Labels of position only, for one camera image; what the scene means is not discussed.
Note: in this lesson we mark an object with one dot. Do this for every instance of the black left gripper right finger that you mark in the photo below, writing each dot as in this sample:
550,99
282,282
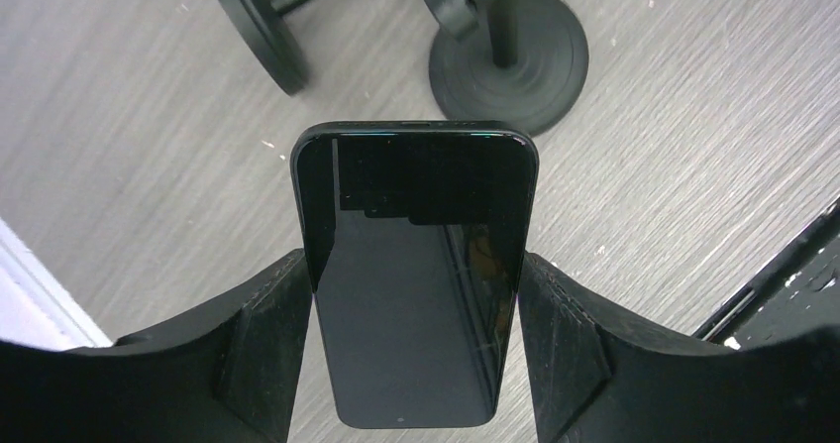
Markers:
601,373

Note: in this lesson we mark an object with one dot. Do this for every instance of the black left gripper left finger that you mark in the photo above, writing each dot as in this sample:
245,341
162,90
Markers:
226,370

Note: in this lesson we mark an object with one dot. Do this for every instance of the black smartphone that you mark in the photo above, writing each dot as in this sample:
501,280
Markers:
414,235

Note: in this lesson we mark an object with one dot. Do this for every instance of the black phone stand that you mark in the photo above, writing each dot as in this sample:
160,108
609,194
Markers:
261,25
520,62

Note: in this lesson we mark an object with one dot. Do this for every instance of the lying black phone stand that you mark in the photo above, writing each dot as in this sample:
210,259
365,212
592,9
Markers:
261,25

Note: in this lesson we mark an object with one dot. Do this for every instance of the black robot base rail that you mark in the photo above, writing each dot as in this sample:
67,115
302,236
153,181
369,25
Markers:
795,292

